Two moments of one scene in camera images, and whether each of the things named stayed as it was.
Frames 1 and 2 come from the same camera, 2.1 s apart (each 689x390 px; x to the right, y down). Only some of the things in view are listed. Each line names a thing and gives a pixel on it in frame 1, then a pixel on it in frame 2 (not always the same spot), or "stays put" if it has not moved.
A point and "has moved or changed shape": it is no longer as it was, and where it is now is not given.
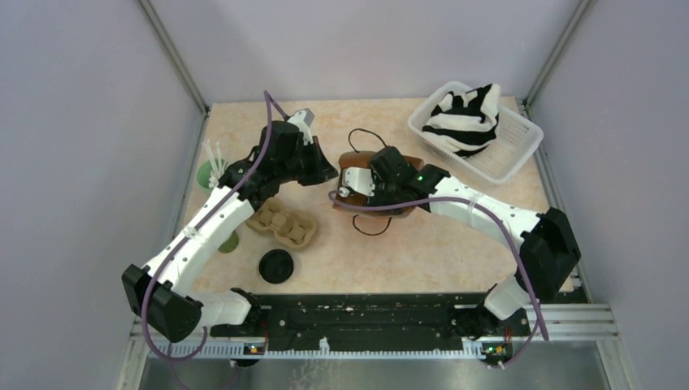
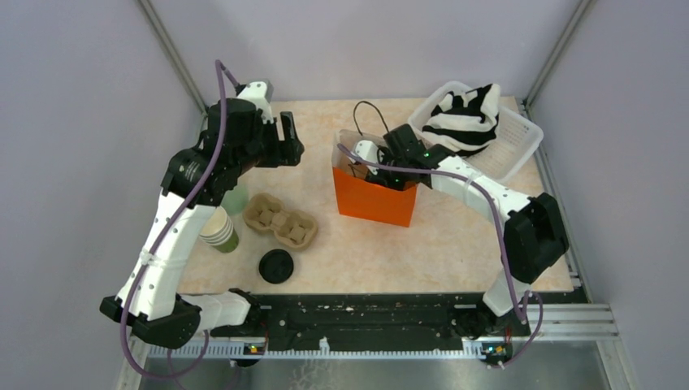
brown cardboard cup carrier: (292, 229) stays put
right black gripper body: (384, 193) -> (389, 179)
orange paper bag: (353, 158) has moved or changed shape
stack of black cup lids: (275, 266) stays put
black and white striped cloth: (465, 123) stays put
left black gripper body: (305, 166) -> (263, 151)
